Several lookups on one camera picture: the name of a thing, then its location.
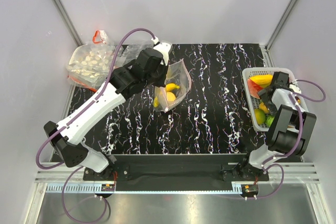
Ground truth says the yellow banana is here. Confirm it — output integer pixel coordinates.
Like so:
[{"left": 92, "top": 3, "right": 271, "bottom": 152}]
[{"left": 153, "top": 83, "right": 180, "bottom": 108}]

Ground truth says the clear dotted zip bag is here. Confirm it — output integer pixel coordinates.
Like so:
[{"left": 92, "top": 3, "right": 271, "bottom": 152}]
[{"left": 154, "top": 59, "right": 192, "bottom": 113}]

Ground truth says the yellow lemon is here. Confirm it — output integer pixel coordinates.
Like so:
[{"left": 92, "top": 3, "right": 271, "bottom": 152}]
[{"left": 166, "top": 92, "right": 176, "bottom": 102}]

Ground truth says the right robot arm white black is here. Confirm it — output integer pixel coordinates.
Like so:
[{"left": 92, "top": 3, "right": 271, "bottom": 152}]
[{"left": 233, "top": 71, "right": 317, "bottom": 180}]

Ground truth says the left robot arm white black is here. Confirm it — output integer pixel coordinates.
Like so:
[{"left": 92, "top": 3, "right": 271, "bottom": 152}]
[{"left": 44, "top": 44, "right": 171, "bottom": 180}]

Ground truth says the clear zip bag orange zipper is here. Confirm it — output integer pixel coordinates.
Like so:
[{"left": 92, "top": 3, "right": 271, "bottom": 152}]
[{"left": 114, "top": 40, "right": 153, "bottom": 68}]

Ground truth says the pile of dotted zip bags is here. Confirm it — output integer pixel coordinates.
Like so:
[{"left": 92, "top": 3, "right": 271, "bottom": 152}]
[{"left": 66, "top": 43, "right": 115, "bottom": 91}]

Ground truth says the yellow orange mango slice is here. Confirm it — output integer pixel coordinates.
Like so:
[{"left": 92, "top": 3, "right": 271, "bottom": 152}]
[{"left": 249, "top": 74, "right": 273, "bottom": 86}]

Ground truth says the watermelon slice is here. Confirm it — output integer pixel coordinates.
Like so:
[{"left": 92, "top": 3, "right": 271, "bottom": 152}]
[{"left": 247, "top": 79, "right": 263, "bottom": 99}]

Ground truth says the white plastic fruit basket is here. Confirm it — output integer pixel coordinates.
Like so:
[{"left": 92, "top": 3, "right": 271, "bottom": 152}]
[{"left": 241, "top": 67, "right": 309, "bottom": 132}]

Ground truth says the green yellow orange fruit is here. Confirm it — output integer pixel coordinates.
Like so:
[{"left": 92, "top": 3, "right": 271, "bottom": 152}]
[{"left": 254, "top": 109, "right": 266, "bottom": 125}]

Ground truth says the black marble pattern mat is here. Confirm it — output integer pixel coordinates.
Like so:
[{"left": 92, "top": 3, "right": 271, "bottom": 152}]
[{"left": 83, "top": 44, "right": 265, "bottom": 154}]

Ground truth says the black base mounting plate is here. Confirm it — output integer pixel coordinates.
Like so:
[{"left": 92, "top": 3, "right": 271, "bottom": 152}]
[{"left": 83, "top": 154, "right": 269, "bottom": 182}]

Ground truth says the right small connector box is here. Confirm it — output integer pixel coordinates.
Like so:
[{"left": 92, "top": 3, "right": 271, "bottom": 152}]
[{"left": 242, "top": 184, "right": 259, "bottom": 195}]

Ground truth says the small connector box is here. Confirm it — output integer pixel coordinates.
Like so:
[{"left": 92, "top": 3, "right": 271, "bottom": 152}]
[
  {"left": 101, "top": 183, "right": 116, "bottom": 192},
  {"left": 242, "top": 184, "right": 259, "bottom": 195}
]

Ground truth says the left small connector box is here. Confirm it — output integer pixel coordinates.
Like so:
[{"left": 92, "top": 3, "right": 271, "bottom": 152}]
[{"left": 101, "top": 183, "right": 116, "bottom": 192}]

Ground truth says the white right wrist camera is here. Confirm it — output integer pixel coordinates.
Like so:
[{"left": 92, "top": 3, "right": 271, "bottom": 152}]
[{"left": 289, "top": 83, "right": 302, "bottom": 94}]

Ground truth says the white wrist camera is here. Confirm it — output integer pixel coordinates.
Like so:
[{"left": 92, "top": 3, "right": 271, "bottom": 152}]
[
  {"left": 153, "top": 42, "right": 172, "bottom": 66},
  {"left": 289, "top": 83, "right": 302, "bottom": 94}
]

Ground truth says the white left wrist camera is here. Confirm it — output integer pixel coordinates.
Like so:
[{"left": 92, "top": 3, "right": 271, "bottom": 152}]
[{"left": 153, "top": 42, "right": 172, "bottom": 66}]

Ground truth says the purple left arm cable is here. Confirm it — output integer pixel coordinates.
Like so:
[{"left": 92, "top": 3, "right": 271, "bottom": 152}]
[{"left": 35, "top": 27, "right": 159, "bottom": 221}]

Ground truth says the right aluminium frame post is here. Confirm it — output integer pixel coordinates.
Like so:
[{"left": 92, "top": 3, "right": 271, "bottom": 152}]
[{"left": 265, "top": 0, "right": 299, "bottom": 51}]

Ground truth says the aluminium frame post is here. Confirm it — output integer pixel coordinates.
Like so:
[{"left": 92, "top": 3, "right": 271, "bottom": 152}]
[
  {"left": 265, "top": 0, "right": 299, "bottom": 51},
  {"left": 51, "top": 0, "right": 83, "bottom": 46}
]

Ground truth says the left aluminium frame post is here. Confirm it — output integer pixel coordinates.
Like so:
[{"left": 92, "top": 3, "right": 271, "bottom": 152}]
[{"left": 51, "top": 0, "right": 83, "bottom": 46}]

